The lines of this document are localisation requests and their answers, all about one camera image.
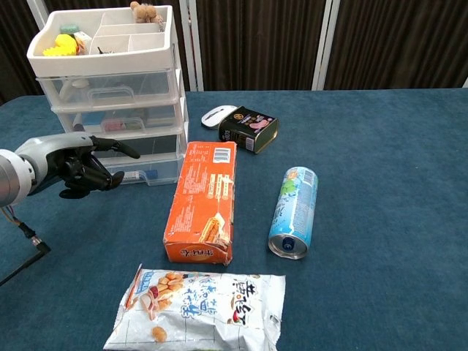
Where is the clear plastic drawer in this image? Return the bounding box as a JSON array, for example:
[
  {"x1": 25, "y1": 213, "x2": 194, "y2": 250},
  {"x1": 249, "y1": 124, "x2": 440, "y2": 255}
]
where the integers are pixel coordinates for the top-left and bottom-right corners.
[{"x1": 98, "y1": 155, "x2": 185, "y2": 187}]

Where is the white computer mouse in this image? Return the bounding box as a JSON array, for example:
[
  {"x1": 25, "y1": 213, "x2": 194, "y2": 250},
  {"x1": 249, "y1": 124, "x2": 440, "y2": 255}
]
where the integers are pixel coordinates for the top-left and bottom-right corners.
[{"x1": 201, "y1": 105, "x2": 238, "y2": 130}]

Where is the clear drawer with dark contents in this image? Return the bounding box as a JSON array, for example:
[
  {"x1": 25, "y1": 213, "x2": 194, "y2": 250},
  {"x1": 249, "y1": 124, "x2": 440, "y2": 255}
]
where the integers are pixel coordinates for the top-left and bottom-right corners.
[{"x1": 91, "y1": 133, "x2": 184, "y2": 159}]

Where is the blue felt table mat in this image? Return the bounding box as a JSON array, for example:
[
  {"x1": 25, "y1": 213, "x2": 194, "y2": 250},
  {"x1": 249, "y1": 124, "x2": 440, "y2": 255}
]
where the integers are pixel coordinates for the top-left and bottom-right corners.
[{"x1": 0, "y1": 87, "x2": 468, "y2": 351}]

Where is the black rectangular tin can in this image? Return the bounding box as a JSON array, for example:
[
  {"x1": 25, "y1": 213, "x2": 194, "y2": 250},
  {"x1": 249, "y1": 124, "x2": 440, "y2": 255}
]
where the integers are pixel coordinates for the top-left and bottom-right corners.
[{"x1": 219, "y1": 106, "x2": 279, "y2": 155}]

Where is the light blue drink can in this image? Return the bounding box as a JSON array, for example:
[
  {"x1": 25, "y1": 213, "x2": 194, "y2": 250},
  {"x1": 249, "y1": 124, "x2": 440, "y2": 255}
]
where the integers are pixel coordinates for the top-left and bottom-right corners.
[{"x1": 268, "y1": 166, "x2": 319, "y2": 260}]

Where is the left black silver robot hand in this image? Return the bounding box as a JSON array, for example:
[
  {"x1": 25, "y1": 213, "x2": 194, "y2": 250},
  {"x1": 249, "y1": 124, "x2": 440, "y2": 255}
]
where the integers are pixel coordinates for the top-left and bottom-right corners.
[{"x1": 16, "y1": 132, "x2": 142, "y2": 200}]

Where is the orange cardboard snack box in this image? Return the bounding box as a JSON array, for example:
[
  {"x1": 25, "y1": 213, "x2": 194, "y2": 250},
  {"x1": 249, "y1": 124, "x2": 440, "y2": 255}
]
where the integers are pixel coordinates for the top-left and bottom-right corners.
[{"x1": 162, "y1": 141, "x2": 238, "y2": 266}]

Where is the white plastic bottle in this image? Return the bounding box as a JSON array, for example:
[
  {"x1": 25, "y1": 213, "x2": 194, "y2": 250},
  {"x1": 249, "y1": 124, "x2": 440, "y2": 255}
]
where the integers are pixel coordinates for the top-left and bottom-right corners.
[{"x1": 59, "y1": 78, "x2": 91, "y2": 102}]

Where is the clear drawer with white bottle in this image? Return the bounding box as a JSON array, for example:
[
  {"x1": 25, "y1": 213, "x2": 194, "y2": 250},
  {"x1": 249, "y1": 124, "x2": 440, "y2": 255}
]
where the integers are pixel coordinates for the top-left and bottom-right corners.
[{"x1": 36, "y1": 69, "x2": 175, "y2": 109}]

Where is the brown plush bear keychain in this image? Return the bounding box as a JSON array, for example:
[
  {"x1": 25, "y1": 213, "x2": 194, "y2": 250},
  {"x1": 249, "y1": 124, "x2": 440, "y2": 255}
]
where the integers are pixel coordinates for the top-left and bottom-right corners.
[{"x1": 129, "y1": 1, "x2": 165, "y2": 25}]

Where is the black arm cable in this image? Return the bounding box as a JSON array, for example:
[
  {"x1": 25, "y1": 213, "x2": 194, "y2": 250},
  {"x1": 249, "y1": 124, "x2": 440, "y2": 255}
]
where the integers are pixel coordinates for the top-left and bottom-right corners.
[{"x1": 0, "y1": 206, "x2": 52, "y2": 287}]

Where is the clear drawer with pink item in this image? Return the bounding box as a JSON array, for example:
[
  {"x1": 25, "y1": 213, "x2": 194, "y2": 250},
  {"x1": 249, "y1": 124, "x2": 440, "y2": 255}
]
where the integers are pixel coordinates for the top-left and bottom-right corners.
[{"x1": 53, "y1": 102, "x2": 180, "y2": 135}]

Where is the small white orange package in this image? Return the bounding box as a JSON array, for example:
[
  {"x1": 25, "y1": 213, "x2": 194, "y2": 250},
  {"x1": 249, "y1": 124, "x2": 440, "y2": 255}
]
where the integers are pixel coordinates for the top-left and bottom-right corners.
[{"x1": 74, "y1": 31, "x2": 92, "y2": 54}]

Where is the white drawer organizer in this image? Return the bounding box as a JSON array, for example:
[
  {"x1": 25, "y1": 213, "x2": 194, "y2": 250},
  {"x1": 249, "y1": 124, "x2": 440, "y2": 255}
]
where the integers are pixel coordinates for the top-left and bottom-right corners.
[{"x1": 26, "y1": 4, "x2": 190, "y2": 187}]

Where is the white snack bag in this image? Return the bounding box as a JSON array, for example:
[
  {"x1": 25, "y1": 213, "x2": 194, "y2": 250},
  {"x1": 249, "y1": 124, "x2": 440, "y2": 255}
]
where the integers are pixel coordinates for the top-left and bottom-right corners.
[{"x1": 102, "y1": 263, "x2": 287, "y2": 351}]

